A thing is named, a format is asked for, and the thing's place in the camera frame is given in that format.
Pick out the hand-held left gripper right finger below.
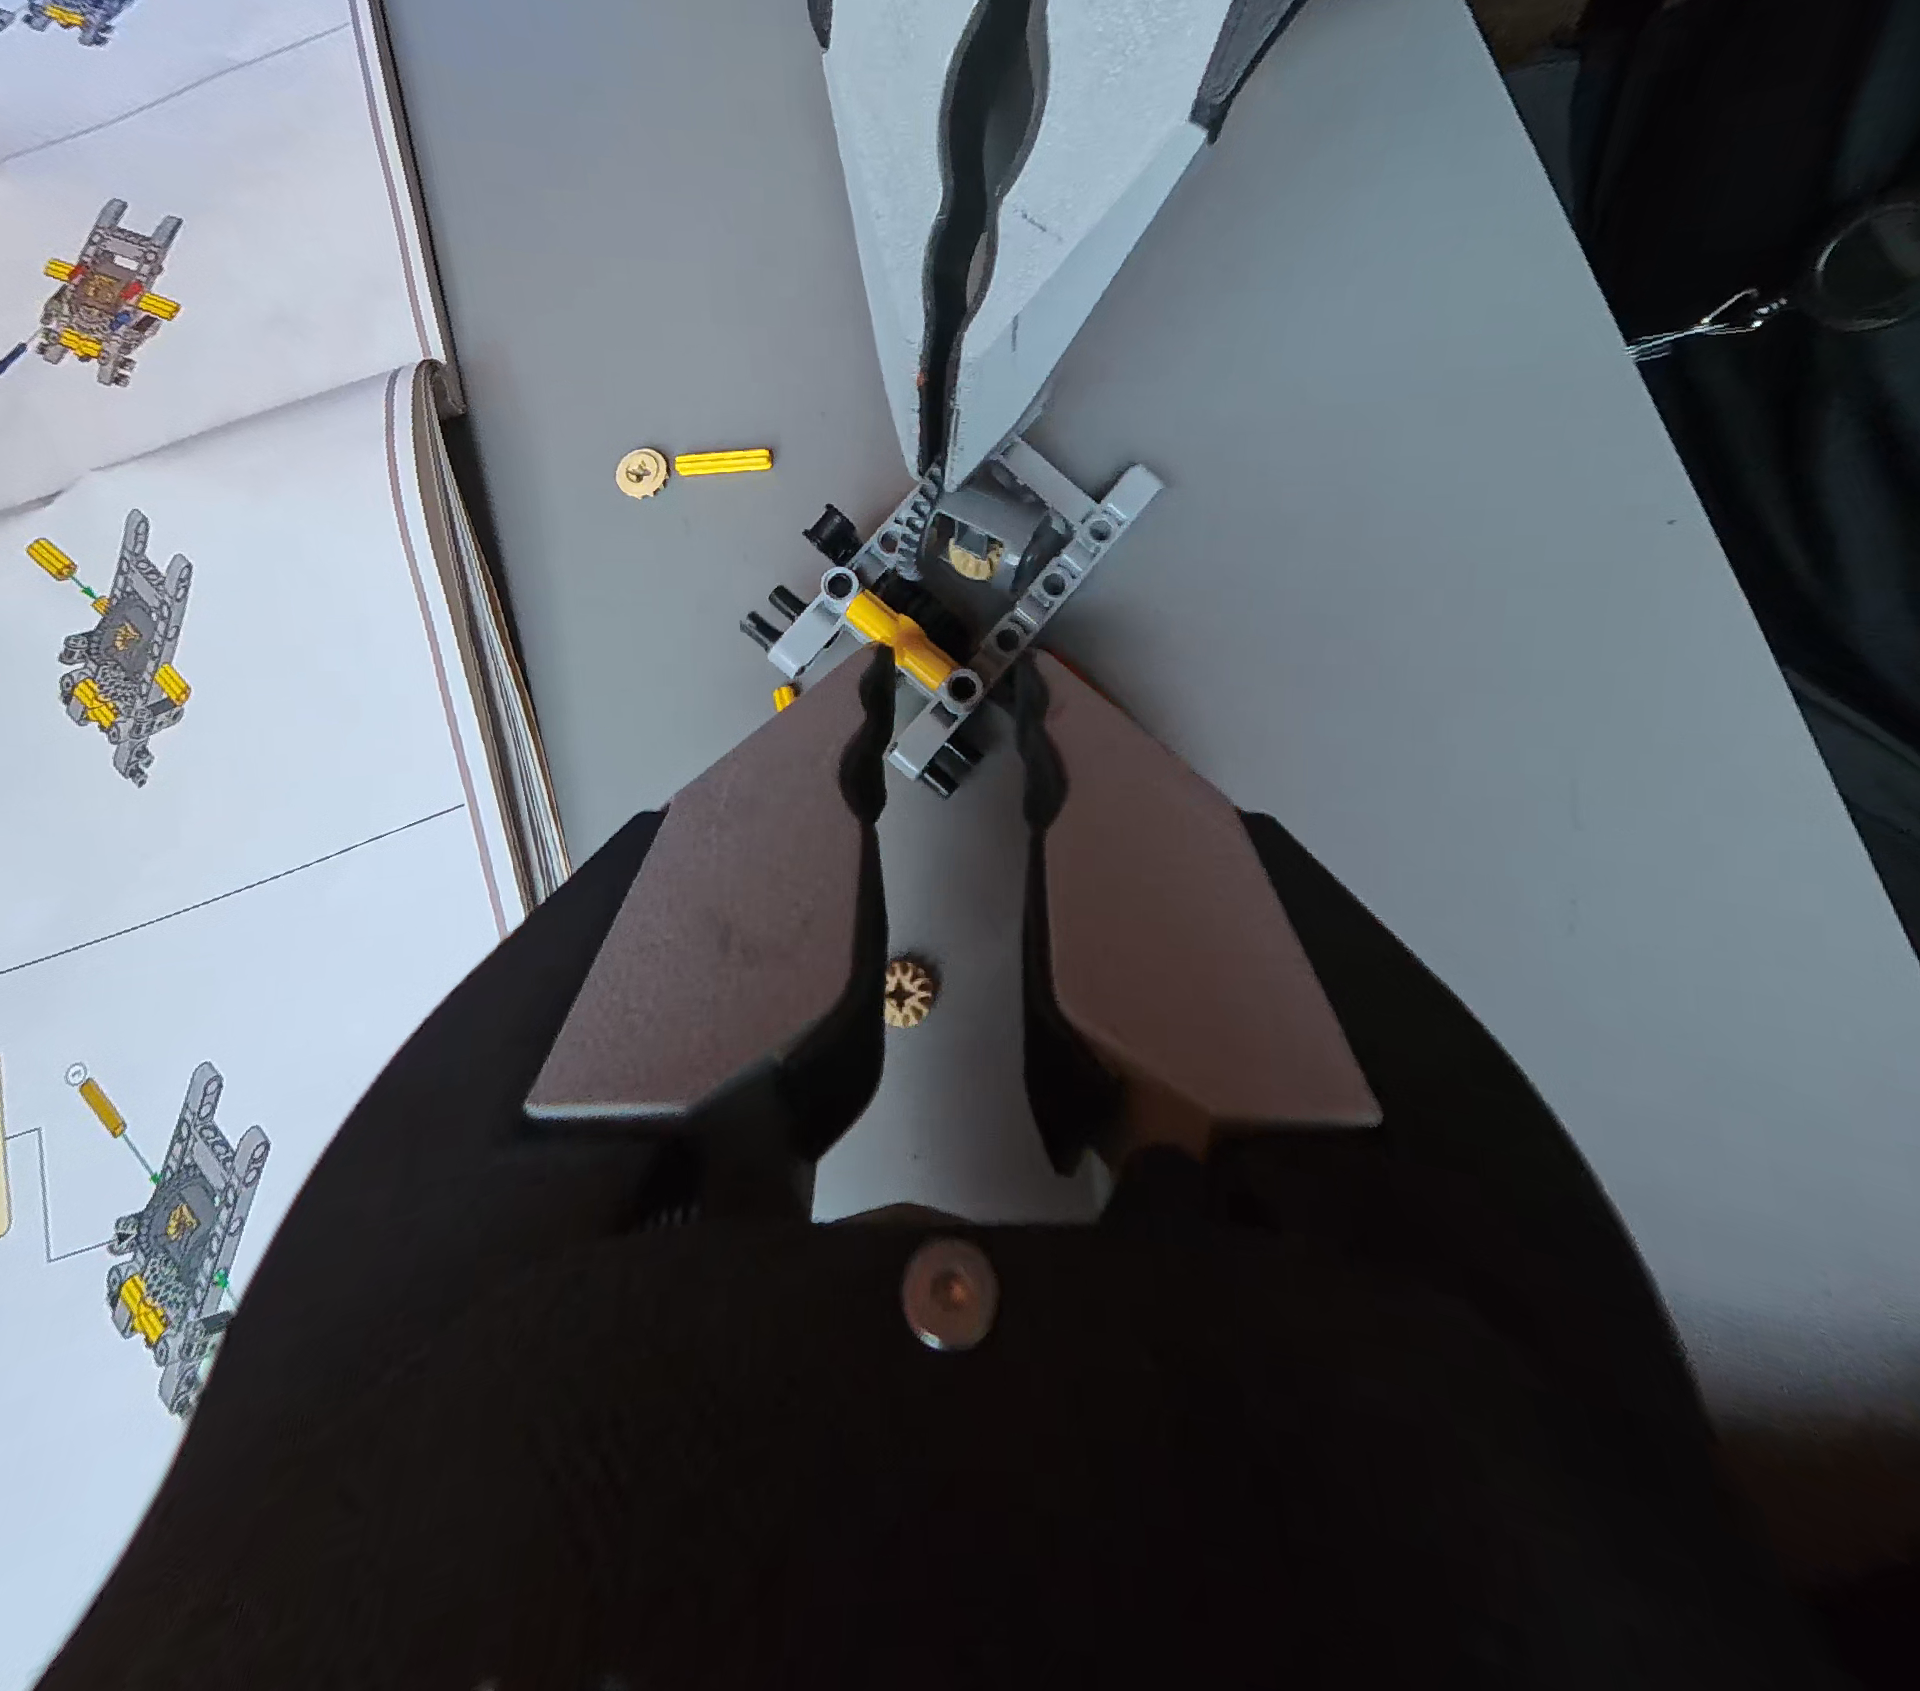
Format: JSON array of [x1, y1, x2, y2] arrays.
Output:
[[1016, 656, 1385, 1177]]

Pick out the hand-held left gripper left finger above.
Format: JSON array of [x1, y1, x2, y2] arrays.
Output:
[[521, 646, 893, 1177]]

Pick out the grey lego frame assembly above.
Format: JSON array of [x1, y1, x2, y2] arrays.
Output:
[[742, 438, 1169, 804]]

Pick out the dark grey lego differential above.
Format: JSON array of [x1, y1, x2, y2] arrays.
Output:
[[884, 468, 1061, 662]]

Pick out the lego instruction booklet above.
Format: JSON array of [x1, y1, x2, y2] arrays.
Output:
[[0, 0, 575, 1423]]

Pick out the black badge reel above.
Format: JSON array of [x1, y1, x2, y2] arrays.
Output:
[[1625, 198, 1920, 356]]

